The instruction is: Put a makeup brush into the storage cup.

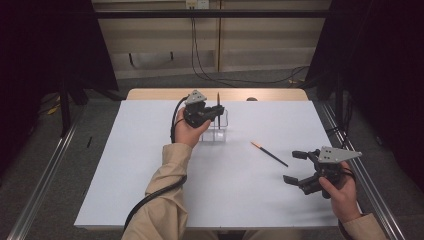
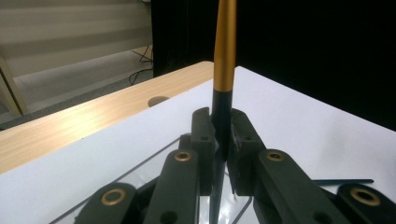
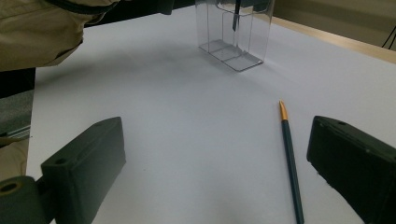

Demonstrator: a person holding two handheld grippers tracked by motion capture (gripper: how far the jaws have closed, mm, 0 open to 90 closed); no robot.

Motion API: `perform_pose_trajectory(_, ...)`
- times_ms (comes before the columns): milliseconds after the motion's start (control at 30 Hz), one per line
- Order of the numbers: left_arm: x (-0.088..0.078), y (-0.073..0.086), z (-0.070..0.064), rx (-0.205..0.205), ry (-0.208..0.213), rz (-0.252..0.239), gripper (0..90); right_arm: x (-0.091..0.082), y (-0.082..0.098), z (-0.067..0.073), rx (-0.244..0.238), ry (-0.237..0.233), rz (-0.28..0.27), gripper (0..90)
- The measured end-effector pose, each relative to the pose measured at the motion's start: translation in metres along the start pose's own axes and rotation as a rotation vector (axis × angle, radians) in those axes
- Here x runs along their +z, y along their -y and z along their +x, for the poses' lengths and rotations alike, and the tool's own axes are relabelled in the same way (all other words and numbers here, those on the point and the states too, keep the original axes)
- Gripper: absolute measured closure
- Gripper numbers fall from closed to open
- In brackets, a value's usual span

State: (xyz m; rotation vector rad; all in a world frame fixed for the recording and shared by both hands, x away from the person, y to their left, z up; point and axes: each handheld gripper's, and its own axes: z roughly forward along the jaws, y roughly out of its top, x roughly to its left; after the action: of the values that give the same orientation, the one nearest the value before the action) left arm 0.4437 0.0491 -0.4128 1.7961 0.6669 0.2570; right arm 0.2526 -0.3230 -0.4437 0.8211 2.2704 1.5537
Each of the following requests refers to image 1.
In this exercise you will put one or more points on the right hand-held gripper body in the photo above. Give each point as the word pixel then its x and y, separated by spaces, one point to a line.
pixel 333 155

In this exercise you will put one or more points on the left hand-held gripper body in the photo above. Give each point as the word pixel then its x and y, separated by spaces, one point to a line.
pixel 196 113

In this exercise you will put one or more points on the black pencil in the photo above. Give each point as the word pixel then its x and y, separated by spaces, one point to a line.
pixel 270 154
pixel 218 100

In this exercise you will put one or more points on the clear plastic pen organizer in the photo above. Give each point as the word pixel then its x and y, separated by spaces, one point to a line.
pixel 221 136

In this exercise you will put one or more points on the person's left hand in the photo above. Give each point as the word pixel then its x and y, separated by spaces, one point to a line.
pixel 186 135

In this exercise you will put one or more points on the person's right hand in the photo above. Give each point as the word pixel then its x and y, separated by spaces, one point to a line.
pixel 345 200

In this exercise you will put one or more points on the small dark round object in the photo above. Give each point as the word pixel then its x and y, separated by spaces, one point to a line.
pixel 251 99

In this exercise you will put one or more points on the wooden table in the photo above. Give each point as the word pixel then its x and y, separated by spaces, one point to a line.
pixel 253 93

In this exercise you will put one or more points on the black metal stand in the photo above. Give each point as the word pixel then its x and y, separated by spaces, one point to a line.
pixel 65 110
pixel 339 100

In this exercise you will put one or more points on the person's right leg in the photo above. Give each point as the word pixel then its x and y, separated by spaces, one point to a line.
pixel 270 235

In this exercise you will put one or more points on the person's leg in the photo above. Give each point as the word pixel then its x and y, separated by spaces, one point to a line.
pixel 200 235
pixel 270 235

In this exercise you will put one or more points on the white table sheet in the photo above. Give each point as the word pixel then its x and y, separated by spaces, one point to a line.
pixel 233 193

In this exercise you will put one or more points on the black horizontal bar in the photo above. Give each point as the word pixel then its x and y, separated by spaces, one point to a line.
pixel 233 13

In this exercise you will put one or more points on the black curtain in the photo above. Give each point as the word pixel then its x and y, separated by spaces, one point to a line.
pixel 40 50
pixel 383 66

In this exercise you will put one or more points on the person's left leg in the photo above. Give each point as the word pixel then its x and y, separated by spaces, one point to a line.
pixel 200 235

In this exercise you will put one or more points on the aluminium floor rail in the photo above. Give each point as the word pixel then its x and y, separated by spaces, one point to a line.
pixel 376 200
pixel 43 186

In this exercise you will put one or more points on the white wall outlet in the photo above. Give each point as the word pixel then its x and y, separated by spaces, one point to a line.
pixel 197 4

